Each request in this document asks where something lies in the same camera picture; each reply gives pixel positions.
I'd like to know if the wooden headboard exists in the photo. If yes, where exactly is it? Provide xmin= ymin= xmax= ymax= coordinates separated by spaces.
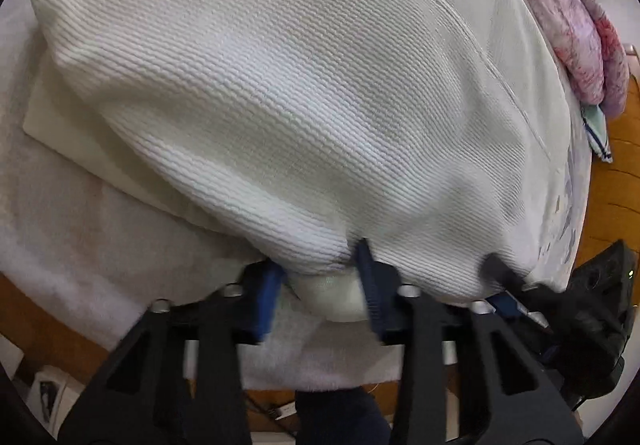
xmin=574 ymin=74 xmax=640 ymax=271

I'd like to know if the teal striped pillow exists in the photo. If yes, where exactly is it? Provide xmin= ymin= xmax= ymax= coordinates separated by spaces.
xmin=580 ymin=104 xmax=613 ymax=164

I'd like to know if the white knit sweater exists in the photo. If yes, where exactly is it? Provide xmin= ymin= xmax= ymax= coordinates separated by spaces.
xmin=32 ymin=0 xmax=570 ymax=301

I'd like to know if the person's blue trouser leg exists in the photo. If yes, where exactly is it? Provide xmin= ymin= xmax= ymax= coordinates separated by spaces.
xmin=295 ymin=387 xmax=392 ymax=445

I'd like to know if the purple floral quilt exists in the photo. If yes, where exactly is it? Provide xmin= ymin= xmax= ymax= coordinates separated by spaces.
xmin=527 ymin=0 xmax=629 ymax=119

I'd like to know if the floral bed sheet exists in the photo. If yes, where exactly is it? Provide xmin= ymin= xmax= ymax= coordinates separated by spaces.
xmin=1 ymin=0 xmax=590 ymax=389

